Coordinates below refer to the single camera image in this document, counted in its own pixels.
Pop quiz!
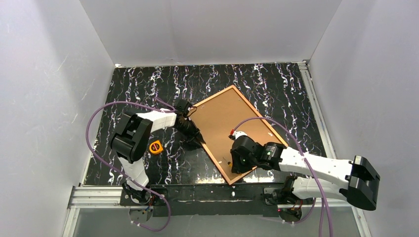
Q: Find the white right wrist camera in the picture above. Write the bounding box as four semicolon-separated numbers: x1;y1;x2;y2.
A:
228;129;247;141

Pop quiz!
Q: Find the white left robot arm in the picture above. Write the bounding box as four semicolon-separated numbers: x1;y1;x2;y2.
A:
110;109;205;191

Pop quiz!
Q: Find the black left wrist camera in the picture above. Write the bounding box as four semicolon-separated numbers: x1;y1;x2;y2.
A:
173;99;193;117

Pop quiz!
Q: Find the yellow tape measure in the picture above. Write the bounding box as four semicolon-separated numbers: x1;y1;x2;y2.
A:
149;140;164;155

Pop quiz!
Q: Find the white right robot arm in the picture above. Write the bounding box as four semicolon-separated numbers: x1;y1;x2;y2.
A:
229;132;380;211

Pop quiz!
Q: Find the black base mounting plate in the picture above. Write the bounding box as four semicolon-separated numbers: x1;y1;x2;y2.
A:
120;183;302;217

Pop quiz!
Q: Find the yellow handled screwdriver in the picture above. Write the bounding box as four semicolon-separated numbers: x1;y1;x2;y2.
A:
223;158;232;168

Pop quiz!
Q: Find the red wooden picture frame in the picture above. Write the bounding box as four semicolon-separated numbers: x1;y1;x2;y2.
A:
190;85;286;185

